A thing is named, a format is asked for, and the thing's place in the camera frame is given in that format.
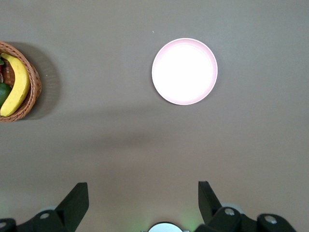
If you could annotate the brown table cloth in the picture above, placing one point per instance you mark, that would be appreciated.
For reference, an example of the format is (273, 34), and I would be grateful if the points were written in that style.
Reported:
(96, 72)

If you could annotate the magenta dragon fruit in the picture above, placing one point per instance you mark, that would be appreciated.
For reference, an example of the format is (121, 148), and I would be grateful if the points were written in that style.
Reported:
(1, 77)

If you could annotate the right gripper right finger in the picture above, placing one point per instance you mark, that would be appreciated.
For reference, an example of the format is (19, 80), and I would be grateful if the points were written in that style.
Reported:
(212, 215)

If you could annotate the yellow banana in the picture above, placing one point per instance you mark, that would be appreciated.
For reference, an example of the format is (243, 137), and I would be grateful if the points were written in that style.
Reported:
(20, 82)

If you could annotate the brown wicker basket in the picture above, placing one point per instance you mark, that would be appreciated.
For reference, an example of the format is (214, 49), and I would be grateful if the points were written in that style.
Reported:
(33, 82)

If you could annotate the dark green round fruit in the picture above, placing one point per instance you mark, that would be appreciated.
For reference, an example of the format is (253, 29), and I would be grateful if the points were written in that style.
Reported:
(4, 94)

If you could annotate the pink round plate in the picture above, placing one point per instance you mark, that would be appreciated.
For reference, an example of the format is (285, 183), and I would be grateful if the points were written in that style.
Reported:
(184, 71)

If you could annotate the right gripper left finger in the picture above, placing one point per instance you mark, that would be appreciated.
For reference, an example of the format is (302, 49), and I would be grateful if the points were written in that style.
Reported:
(72, 210)

